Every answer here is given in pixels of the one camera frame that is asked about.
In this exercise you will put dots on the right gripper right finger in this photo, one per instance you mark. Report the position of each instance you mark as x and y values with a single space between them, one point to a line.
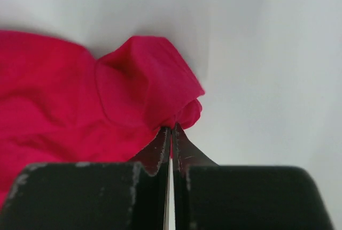
212 196

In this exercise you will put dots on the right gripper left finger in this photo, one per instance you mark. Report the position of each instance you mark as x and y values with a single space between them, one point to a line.
85 195

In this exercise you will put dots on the red t shirt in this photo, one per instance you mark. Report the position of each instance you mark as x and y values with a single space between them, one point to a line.
60 104

